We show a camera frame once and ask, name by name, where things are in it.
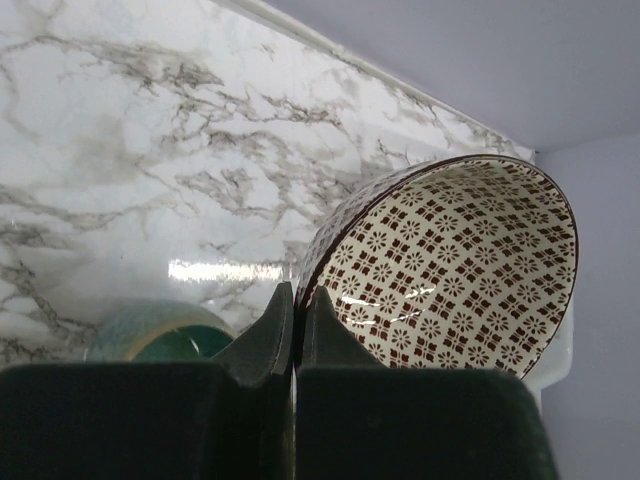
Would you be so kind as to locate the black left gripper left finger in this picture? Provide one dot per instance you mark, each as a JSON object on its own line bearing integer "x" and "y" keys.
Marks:
{"x": 227, "y": 418}

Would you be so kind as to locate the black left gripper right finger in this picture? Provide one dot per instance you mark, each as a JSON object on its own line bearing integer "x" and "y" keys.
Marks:
{"x": 356, "y": 419}

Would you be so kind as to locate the teal glazed ceramic mug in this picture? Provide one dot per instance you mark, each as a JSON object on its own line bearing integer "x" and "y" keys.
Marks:
{"x": 160, "y": 331}

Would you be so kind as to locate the patterned small ceramic bowl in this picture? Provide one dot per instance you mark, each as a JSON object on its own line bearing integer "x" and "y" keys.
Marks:
{"x": 468, "y": 262}

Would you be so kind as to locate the white perforated plastic bin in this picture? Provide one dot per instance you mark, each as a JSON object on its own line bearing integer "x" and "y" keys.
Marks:
{"x": 556, "y": 360}

